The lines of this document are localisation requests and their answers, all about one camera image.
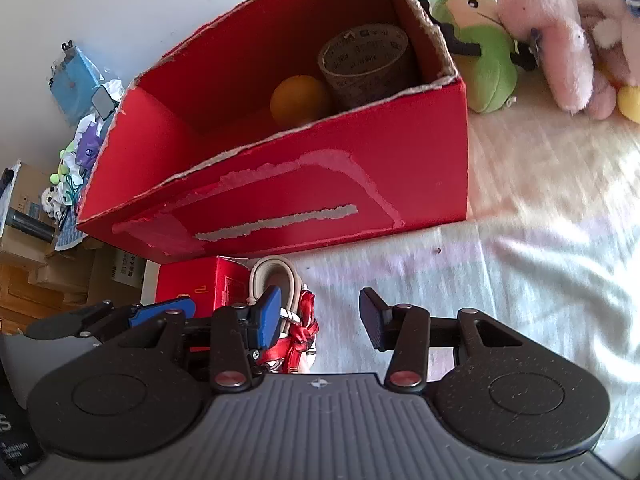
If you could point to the black cylinder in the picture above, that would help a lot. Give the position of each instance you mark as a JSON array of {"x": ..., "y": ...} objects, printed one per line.
[{"x": 30, "y": 225}]

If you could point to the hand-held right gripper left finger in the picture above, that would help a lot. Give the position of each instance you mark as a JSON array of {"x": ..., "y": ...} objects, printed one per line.
[{"x": 267, "y": 310}]

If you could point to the large red cardboard box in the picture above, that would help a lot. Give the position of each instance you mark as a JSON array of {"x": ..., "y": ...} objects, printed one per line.
[{"x": 300, "y": 195}]

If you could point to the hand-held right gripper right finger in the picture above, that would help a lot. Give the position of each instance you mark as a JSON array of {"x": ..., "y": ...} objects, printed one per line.
[{"x": 372, "y": 317}]

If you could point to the white printed carton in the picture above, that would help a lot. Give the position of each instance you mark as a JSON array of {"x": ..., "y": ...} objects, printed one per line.
[{"x": 120, "y": 270}]

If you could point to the blue plastic packet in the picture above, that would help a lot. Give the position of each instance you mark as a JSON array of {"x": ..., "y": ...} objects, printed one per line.
[{"x": 75, "y": 85}]

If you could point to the brown cardboard box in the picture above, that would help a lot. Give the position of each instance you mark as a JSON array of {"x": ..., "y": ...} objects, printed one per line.
[
  {"x": 30, "y": 180},
  {"x": 60, "y": 270}
]

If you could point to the green plush toy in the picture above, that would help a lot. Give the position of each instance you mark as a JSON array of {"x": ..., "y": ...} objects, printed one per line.
[{"x": 480, "y": 60}]

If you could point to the pink plush rabbit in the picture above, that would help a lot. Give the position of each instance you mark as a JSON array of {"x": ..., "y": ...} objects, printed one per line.
[{"x": 555, "y": 35}]

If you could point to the printed packing tape roll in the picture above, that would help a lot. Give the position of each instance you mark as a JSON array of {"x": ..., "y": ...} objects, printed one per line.
[{"x": 370, "y": 80}]

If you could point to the orange wooden gourd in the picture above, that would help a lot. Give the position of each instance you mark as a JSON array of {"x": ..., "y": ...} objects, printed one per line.
[{"x": 297, "y": 100}]

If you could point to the small green toy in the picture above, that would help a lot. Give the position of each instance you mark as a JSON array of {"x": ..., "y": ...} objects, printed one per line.
[{"x": 65, "y": 162}]

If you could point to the purple toy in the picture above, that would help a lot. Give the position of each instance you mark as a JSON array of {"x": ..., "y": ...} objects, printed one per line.
[{"x": 89, "y": 147}]

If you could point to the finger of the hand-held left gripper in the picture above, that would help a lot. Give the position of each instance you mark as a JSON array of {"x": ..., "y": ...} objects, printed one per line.
[{"x": 160, "y": 308}]

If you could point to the pastel printed bedsheet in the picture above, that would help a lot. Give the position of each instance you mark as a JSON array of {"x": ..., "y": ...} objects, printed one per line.
[{"x": 525, "y": 260}]

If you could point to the white plastic bag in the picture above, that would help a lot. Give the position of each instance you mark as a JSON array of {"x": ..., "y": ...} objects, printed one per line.
[{"x": 114, "y": 87}]

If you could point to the white fluffy toy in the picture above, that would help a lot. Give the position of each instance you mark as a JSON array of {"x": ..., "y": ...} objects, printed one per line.
[{"x": 50, "y": 200}]

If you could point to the wooden cabinet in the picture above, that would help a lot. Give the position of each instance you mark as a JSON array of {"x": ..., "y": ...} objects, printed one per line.
[{"x": 20, "y": 295}]

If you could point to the yellow plush toy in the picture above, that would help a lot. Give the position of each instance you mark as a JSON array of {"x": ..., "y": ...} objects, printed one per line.
[{"x": 631, "y": 105}]

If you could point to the small red white shoe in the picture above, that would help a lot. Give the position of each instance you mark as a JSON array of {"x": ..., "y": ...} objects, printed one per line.
[{"x": 302, "y": 332}]

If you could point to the small black-framed mirror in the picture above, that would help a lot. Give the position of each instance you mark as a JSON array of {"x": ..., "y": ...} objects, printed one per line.
[{"x": 104, "y": 102}]

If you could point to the small red carton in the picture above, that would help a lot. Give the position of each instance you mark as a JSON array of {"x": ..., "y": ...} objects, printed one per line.
[{"x": 200, "y": 285}]

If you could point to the pale plush rabbit with bow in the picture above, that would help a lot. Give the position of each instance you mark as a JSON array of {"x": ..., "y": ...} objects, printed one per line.
[{"x": 617, "y": 25}]

